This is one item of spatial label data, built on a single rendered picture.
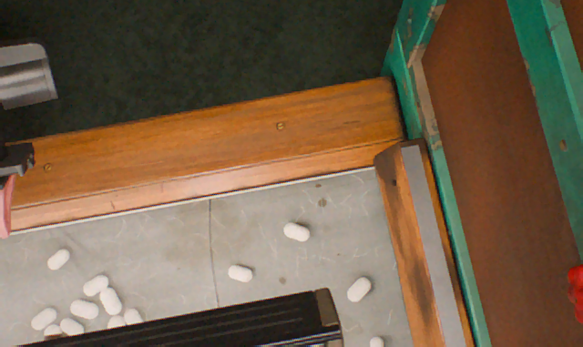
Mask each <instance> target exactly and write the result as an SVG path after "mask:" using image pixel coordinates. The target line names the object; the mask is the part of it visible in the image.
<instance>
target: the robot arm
mask: <svg viewBox="0 0 583 347"><path fill-rule="evenodd" d="M48 59H49V58H48V55H47V52H46V48H45V44H44V42H43V41H42V40H41V39H40V38H38V37H30V36H29V37H28V38H20V39H12V40H4V41H1V40H0V103H2V105H3V107H4V109H5V110H7V109H11V108H16V107H24V106H28V105H33V104H36V103H41V102H45V101H49V100H54V99H58V90H57V88H56V82H55V79H54V77H55V75H53V71H52V67H50V65H49V61H48ZM34 155H35V150H34V146H33V143H32V142H28V143H22V144H16V145H10V146H6V145H5V142H4V139H3V136H2V133H1V128H0V236H1V237H2V238H7V237H8V236H9V234H10V232H11V222H10V203H11V198H12V197H13V193H14V187H15V177H16V175H17V174H19V175H20V177H22V176H24V175H25V174H26V172H27V169H28V168H32V167H33V166H34V165H35V163H36V161H35V158H34Z"/></svg>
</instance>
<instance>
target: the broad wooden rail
mask: <svg viewBox="0 0 583 347"><path fill-rule="evenodd" d="M406 140H408V139H407V134H406V129H405V125H404V118H403V114H402V110H401V106H400V102H399V98H398V94H397V89H396V85H395V82H394V78H393V77H392V76H385V77H375V78H370V79H365V80H359V81H354V82H348V83H342V84H338V85H332V86H327V87H317V88H311V89H306V90H301V91H295V92H291V93H285V94H280V95H274V96H269V97H265V98H259V99H253V100H249V101H243V102H237V103H232V104H227V105H222V106H216V107H207V108H201V109H195V110H191V111H185V112H179V113H175V114H169V115H164V116H158V117H149V118H143V119H138V120H133V121H127V122H121V123H117V124H111V125H106V126H101V127H95V128H85V129H79V130H75V131H69V132H64V134H59V135H54V136H48V137H42V138H33V139H28V140H22V141H17V142H11V143H6V144H5V145H6V146H10V145H16V144H22V143H28V142H32V143H33V146H34V150H35V155H34V158H35V161H36V163H35V165H34V166H33V167H32V168H28V169H27V172H26V174H25V175H24V176H22V177H20V175H19V174H17V175H16V177H15V187H14V193H13V197H12V198H11V203H10V222H11V232H17V231H21V230H30V229H36V228H41V227H46V226H52V225H57V224H62V223H68V222H72V221H78V220H82V219H93V218H97V217H103V216H107V215H113V214H118V213H123V212H128V211H134V210H139V209H148V208H154V206H158V205H164V204H169V203H175V202H180V201H185V200H190V199H199V198H206V197H210V196H216V195H220V194H226V193H231V192H236V191H242V190H247V189H256V188H261V187H267V186H271V185H278V184H282V183H288V182H293V181H298V180H303V179H312V178H318V177H323V176H329V175H333V174H339V173H344V172H349V171H355V170H360V168H369V167H374V164H373V158H374V156H375V155H377V154H378V153H380V152H382V151H383V150H385V149H387V148H389V147H391V146H393V145H394V144H396V143H398V142H401V141H406Z"/></svg>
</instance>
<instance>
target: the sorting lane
mask: <svg viewBox="0 0 583 347"><path fill-rule="evenodd" d="M288 223H295V224H297V225H300V226H303V227H305V228H307V229H308V231H309V232H310V236H309V238H308V239H307V240H304V241H300V240H296V239H294V238H290V237H288V236H287V235H286V234H285V233H284V227H285V226H286V225H287V224H288ZM60 250H68V251H69V253H70V258H69V260H68V261H67V262H66V263H65V264H64V265H63V266H61V267H60V268H59V269H58V270H52V269H49V268H48V266H47V261H48V260H49V258H52V257H53V256H54V255H55V254H56V253H57V252H58V251H60ZM232 265H239V266H242V267H245V268H248V269H250V270H251V271H252V274H253V276H252V279H251V281H249V282H242V281H236V279H233V278H231V277H230V276H229V274H228V270H229V267H230V266H232ZM100 274H102V275H105V276H107V278H108V286H107V288H110V289H113V290H114V291H115V293H116V295H117V296H118V299H119V301H120V302H121V310H120V312H119V313H117V314H109V313H108V312H107V311H106V308H105V306H104V304H103V302H102V300H101V299H100V293H101V292H99V293H97V294H96V295H94V296H86V294H85V293H84V292H83V286H84V285H85V283H87V281H90V280H92V279H94V278H95V277H96V276H97V275H100ZM361 277H366V278H368V279H369V280H370V283H371V289H370V290H369V291H368V292H367V293H366V294H365V295H364V296H363V298H362V299H361V300H360V301H350V300H349V299H348V297H347V291H348V290H349V288H350V287H352V286H353V285H354V284H355V283H356V282H357V280H358V279H359V278H361ZM323 288H328V289H330V291H331V293H332V298H333V301H334V304H335V308H336V310H337V313H338V316H339V321H340V323H341V327H342V333H343V340H344V342H343V344H344V347H371V346H370V341H371V339H372V338H373V337H376V336H377V337H380V338H381V339H382V340H383V342H384V347H414V345H413V340H412V335H411V332H410V327H409V322H408V319H407V313H406V308H405V304H404V296H403V292H402V287H401V282H400V277H399V272H398V265H397V261H396V257H395V254H394V246H393V241H392V237H391V232H390V229H389V224H387V220H386V217H385V212H384V205H383V201H382V197H381V193H380V188H379V183H378V180H377V177H376V174H375V168H374V167H369V168H360V170H355V171H349V172H344V173H339V174H333V175H329V176H323V177H318V178H312V179H303V180H298V181H293V182H288V183H282V184H278V185H271V186H267V187H261V188H256V189H247V190H242V191H236V192H231V193H226V194H220V195H216V196H210V197H206V198H199V199H190V200H185V201H180V202H175V203H169V204H164V205H158V206H154V208H148V209H139V210H134V211H128V212H123V213H118V214H113V215H107V216H103V217H97V218H93V219H82V220H78V221H72V222H68V223H62V224H57V225H52V226H46V227H41V228H36V229H30V230H21V231H17V232H10V234H9V236H8V237H7V238H2V237H1V236H0V347H11V346H17V345H21V344H26V343H31V342H40V341H43V340H44V331H45V329H46V328H47V327H48V326H51V325H57V326H59V327H60V324H61V322H62V320H63V319H65V318H71V319H73V320H75V322H77V323H79V324H81V325H82V326H83V328H84V332H83V333H85V332H95V331H100V330H105V329H107V326H108V322H109V319H110V318H111V317H112V316H115V315H120V316H122V317H123V316H124V312H125V310H128V309H130V308H135V309H137V310H138V311H139V313H140V316H141V318H142V320H143V322H145V321H154V320H159V319H164V317H169V316H175V315H180V314H184V313H189V312H194V311H204V310H209V309H214V308H219V307H224V306H229V305H233V304H239V303H244V302H249V301H258V300H263V299H268V298H273V297H279V296H283V295H289V294H294V293H298V292H304V291H315V290H319V289H323ZM75 300H83V301H87V302H92V303H95V304H96V305H97V306H98V309H99V312H98V315H97V316H96V317H95V318H92V319H88V318H85V317H82V316H78V315H75V314H74V313H72V311H71V310H70V306H71V303H72V302H73V301H75ZM45 308H54V309H55V310H56V312H57V316H56V319H55V321H54V322H52V323H51V324H50V325H47V326H46V327H45V328H44V329H43V330H40V331H37V330H35V329H33V327H32V325H31V322H32V319H33V318H34V317H35V316H36V315H37V314H38V313H39V312H41V311H42V310H43V309H45ZM123 318H124V317H123ZM60 328H61V327H60Z"/></svg>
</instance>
